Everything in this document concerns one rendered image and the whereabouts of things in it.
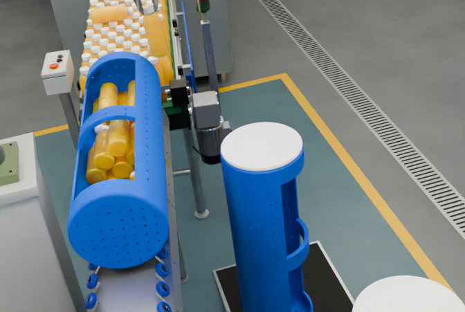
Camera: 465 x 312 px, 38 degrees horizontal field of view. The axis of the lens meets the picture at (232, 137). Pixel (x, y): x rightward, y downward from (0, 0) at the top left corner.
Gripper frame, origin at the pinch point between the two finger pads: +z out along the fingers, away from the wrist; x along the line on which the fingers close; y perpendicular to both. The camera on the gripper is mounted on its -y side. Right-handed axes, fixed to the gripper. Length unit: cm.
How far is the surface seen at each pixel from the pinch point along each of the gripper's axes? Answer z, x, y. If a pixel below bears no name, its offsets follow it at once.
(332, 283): 126, 48, 38
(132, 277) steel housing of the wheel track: 42, -21, 88
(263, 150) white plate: 35, 27, 51
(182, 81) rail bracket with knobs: 39.5, 5.1, -10.8
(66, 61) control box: 27, -40, -28
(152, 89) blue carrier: 21.5, -5.1, 20.0
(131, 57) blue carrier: 15.9, -10.6, 3.5
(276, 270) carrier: 80, 23, 63
